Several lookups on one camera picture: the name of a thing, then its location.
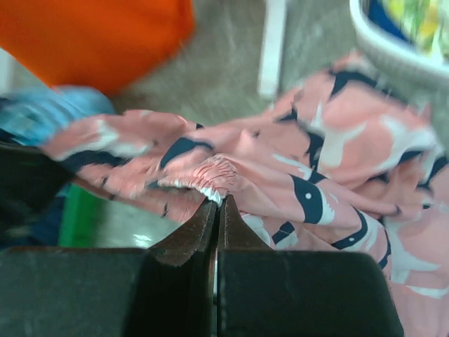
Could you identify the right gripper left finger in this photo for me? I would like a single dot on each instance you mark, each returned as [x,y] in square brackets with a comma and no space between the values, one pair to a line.
[166,290]

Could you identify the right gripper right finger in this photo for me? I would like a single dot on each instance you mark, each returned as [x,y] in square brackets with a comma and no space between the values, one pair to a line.
[263,292]

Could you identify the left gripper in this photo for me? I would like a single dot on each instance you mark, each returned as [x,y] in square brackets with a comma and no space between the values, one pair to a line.
[31,209]

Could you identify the pink patterned shorts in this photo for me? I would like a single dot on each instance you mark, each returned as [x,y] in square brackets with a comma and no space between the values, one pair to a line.
[338,163]

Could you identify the light blue shorts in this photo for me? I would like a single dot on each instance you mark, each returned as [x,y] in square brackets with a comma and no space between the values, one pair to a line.
[32,116]

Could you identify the orange shorts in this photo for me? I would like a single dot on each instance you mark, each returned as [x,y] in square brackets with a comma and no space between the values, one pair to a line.
[102,44]

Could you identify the green plastic tray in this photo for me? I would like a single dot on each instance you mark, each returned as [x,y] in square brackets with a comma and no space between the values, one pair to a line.
[77,228]

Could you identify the white clothes rack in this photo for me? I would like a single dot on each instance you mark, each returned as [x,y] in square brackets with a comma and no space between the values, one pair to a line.
[272,48]

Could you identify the white plastic basket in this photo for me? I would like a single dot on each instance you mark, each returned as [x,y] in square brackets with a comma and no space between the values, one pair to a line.
[392,54]

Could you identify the blue cloth in basket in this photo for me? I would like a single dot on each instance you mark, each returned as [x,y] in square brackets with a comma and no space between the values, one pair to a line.
[379,17]

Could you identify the lemon print cloth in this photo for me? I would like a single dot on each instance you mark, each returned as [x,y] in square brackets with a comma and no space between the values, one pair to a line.
[424,23]

